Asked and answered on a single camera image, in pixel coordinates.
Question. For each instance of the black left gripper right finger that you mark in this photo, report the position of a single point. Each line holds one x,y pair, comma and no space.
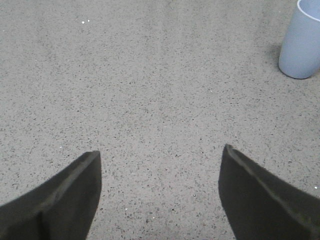
261,206

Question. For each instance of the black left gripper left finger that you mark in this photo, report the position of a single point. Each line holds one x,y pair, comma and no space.
62,208

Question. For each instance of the blue plastic cup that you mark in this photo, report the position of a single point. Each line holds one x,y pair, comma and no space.
300,51

